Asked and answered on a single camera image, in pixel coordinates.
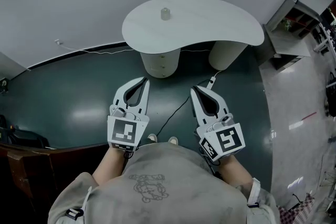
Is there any person's right forearm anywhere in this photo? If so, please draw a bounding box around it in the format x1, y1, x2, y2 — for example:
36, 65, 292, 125
215, 156, 255, 190

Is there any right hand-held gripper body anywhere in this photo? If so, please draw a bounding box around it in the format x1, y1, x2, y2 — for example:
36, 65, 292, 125
195, 112, 246, 161

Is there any black chair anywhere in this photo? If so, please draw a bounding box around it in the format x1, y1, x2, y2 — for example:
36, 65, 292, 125
0, 114, 51, 150

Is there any person's left forearm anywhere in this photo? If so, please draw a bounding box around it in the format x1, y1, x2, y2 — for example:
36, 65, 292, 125
92, 148, 132, 187

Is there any red stick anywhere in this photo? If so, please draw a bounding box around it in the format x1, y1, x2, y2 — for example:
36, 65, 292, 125
301, 111, 318, 120

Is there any black floor cable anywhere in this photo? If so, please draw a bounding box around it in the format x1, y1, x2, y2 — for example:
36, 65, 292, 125
156, 96, 190, 137

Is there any brown wooden furniture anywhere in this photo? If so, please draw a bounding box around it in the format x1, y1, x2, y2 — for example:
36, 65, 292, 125
0, 142, 106, 224

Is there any checkered cloth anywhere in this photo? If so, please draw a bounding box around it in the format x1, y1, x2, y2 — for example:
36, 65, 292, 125
278, 193, 316, 224

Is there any grey printed shirt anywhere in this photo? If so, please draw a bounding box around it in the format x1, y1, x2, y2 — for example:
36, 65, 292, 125
48, 142, 280, 224

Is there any white harness strap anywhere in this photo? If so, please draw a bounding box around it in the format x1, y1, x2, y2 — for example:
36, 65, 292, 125
65, 186, 93, 221
246, 177, 262, 209

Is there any grey shelf unit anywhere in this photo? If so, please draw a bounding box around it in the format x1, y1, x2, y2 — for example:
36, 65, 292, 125
263, 0, 323, 71

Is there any white kidney-shaped table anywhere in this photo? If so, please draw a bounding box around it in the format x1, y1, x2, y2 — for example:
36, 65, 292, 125
122, 0, 265, 79

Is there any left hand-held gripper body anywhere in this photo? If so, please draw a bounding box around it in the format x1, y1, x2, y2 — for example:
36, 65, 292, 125
107, 103, 150, 152

